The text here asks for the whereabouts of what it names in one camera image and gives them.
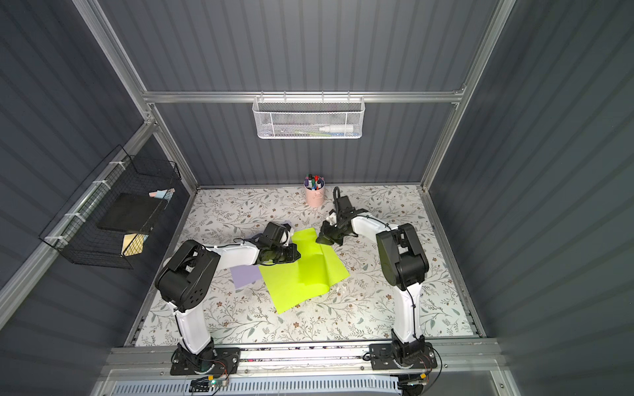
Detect lime green paper sheet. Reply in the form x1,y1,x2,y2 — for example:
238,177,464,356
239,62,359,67
259,262,330,314

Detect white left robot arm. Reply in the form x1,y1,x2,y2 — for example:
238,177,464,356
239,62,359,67
155,222,301,356

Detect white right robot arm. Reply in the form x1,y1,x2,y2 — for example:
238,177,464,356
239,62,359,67
316,210,429,363

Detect pink pen cup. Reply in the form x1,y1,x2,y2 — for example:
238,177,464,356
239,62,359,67
305,188,325,208

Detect lavender paper sheet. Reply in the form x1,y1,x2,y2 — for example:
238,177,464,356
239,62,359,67
229,265,262,290

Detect colored markers in cup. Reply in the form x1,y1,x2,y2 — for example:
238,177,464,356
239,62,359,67
304,173,325,191

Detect white bottle in basket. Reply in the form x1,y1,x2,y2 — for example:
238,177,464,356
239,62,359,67
319,125,354,135

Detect pastel sticky notes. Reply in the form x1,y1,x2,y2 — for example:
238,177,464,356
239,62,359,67
149,188,175,201

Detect yellow sticky note pad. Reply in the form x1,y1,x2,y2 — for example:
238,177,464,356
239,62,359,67
122,234,149,257

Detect black notebook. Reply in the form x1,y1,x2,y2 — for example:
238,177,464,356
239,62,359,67
97,193,168,234

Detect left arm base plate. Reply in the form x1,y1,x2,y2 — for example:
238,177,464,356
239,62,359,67
170,346,241,376

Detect white wire mesh basket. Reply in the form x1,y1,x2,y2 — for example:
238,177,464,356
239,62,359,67
252,98,366,140

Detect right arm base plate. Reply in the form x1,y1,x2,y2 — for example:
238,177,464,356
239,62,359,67
368,343,439,371

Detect black wire wall basket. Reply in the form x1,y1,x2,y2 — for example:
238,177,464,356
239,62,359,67
40,150,181,269

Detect aluminium mounting rail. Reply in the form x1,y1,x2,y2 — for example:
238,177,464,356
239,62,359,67
98,338,509,380

